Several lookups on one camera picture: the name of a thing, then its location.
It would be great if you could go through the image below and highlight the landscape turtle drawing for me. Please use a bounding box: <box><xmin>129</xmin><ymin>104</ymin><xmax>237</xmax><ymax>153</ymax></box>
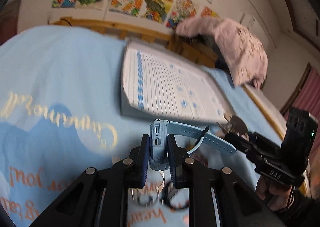
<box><xmin>140</xmin><ymin>0</ymin><xmax>174</xmax><ymax>24</ymax></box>

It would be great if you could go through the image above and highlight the pink curtain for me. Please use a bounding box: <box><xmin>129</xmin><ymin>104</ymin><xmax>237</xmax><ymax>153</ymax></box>
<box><xmin>285</xmin><ymin>67</ymin><xmax>320</xmax><ymax>128</ymax></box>

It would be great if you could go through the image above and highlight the white wall air conditioner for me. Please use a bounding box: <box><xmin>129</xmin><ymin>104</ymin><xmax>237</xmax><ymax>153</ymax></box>
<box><xmin>240</xmin><ymin>13</ymin><xmax>269</xmax><ymax>49</ymax></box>

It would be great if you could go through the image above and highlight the silver ring keychain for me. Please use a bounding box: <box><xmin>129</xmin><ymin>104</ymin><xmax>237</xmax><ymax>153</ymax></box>
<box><xmin>129</xmin><ymin>170</ymin><xmax>165</xmax><ymax>207</ymax></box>

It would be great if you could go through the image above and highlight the pink floral blanket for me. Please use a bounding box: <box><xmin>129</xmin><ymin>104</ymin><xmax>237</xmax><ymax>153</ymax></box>
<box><xmin>176</xmin><ymin>16</ymin><xmax>268</xmax><ymax>90</ymax></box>

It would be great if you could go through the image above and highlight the light blue smart watch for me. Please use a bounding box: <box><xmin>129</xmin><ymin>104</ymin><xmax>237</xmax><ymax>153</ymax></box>
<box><xmin>149</xmin><ymin>119</ymin><xmax>236</xmax><ymax>171</ymax></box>

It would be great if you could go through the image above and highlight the grey grid-lined cardboard tray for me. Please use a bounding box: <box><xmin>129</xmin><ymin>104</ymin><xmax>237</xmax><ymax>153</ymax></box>
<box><xmin>121</xmin><ymin>40</ymin><xmax>235</xmax><ymax>124</ymax></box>

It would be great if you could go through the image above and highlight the wooden bed headboard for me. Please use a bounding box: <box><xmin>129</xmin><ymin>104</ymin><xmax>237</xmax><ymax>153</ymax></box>
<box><xmin>52</xmin><ymin>17</ymin><xmax>217</xmax><ymax>68</ymax></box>

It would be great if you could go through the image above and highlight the person's right hand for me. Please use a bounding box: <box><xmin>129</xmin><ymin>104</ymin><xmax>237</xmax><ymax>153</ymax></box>
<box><xmin>255</xmin><ymin>176</ymin><xmax>294</xmax><ymax>211</ymax></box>

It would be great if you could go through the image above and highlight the orange face drawing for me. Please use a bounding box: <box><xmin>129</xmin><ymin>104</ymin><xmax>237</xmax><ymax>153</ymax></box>
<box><xmin>201</xmin><ymin>6</ymin><xmax>219</xmax><ymax>17</ymax></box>

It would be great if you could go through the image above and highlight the light blue cartoon bedsheet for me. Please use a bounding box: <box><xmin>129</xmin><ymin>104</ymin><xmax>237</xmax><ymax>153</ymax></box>
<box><xmin>0</xmin><ymin>25</ymin><xmax>286</xmax><ymax>227</ymax></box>

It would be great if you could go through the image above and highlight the white mattress edge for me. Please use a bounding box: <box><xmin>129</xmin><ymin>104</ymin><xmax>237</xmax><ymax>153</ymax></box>
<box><xmin>242</xmin><ymin>84</ymin><xmax>286</xmax><ymax>141</ymax></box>

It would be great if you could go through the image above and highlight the black hair tie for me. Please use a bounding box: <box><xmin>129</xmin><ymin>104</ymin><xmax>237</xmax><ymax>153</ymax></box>
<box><xmin>162</xmin><ymin>181</ymin><xmax>190</xmax><ymax>210</ymax></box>

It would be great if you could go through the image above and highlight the doodle pattern drawing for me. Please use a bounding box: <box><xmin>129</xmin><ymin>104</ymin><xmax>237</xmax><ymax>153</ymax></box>
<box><xmin>166</xmin><ymin>0</ymin><xmax>200</xmax><ymax>30</ymax></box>

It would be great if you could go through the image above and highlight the brown wooden door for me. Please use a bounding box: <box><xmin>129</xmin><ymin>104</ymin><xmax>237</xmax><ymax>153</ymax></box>
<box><xmin>0</xmin><ymin>0</ymin><xmax>21</xmax><ymax>45</ymax></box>

